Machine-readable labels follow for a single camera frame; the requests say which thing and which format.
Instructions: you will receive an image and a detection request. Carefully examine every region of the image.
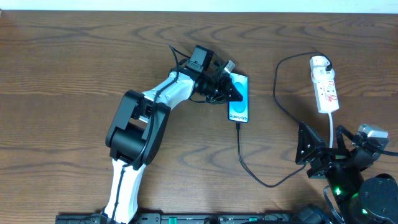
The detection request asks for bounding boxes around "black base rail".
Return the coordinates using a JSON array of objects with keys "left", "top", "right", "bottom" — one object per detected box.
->
[{"left": 55, "top": 213, "right": 297, "bottom": 224}]

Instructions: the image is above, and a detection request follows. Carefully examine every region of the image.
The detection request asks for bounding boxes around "white power strip cord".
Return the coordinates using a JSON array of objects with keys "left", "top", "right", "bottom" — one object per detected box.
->
[{"left": 327, "top": 112, "right": 335, "bottom": 149}]

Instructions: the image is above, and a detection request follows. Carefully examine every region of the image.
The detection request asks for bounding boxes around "white power strip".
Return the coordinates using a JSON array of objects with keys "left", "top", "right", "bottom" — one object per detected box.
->
[{"left": 312, "top": 77, "right": 340, "bottom": 114}]

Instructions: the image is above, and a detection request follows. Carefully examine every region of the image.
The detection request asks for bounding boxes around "blue screen Galaxy smartphone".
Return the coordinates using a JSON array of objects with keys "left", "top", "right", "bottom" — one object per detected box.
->
[{"left": 228, "top": 73, "right": 249, "bottom": 123}]

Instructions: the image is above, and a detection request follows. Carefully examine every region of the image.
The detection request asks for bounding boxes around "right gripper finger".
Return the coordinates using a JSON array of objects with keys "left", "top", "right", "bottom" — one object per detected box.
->
[
  {"left": 335, "top": 124, "right": 357, "bottom": 152},
  {"left": 295, "top": 123, "right": 326, "bottom": 164}
]

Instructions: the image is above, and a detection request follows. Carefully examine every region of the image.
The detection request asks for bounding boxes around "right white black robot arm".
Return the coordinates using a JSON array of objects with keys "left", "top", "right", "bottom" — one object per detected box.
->
[{"left": 295, "top": 123, "right": 397, "bottom": 223}]

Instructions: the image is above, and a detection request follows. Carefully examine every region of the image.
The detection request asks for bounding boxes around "black charging cable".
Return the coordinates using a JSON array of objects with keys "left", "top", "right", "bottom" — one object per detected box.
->
[{"left": 235, "top": 51, "right": 333, "bottom": 189}]

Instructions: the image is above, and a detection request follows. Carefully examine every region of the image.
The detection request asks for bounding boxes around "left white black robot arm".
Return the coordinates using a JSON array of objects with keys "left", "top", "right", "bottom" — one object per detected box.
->
[{"left": 99, "top": 45, "right": 243, "bottom": 223}]

